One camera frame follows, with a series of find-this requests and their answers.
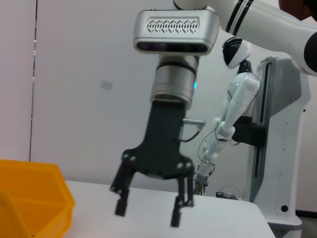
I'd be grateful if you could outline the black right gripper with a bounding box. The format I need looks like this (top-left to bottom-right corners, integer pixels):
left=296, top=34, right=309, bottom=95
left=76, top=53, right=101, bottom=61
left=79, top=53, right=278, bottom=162
left=109, top=99, right=196, bottom=228

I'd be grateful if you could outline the small dark device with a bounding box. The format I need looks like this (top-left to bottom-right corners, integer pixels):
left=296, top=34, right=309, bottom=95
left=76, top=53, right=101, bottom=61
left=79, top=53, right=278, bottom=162
left=214, top=190, right=240, bottom=200

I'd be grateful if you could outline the yellow plastic bin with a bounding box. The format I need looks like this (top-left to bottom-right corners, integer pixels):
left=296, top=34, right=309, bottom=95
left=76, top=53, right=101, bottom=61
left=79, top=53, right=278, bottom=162
left=0, top=159, right=76, bottom=238

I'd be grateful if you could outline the white humanoid robot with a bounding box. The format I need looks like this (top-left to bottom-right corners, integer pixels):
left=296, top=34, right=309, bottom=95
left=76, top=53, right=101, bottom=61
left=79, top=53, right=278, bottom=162
left=192, top=36, right=262, bottom=197

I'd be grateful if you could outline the grey robot stand column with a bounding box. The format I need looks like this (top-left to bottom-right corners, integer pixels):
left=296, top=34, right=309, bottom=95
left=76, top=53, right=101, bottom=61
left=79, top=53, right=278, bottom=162
left=248, top=56, right=312, bottom=228

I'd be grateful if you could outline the right gripper cable with plug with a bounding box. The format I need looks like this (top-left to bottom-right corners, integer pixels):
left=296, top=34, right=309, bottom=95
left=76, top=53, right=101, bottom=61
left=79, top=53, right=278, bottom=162
left=181, top=118, right=207, bottom=144

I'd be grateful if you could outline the black mount block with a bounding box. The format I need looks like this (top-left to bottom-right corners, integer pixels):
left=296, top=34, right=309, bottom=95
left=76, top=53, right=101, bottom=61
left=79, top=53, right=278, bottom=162
left=233, top=116, right=268, bottom=147

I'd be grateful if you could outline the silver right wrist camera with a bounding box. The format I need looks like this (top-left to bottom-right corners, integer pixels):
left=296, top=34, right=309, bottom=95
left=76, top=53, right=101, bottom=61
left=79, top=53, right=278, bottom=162
left=133, top=9, right=221, bottom=55

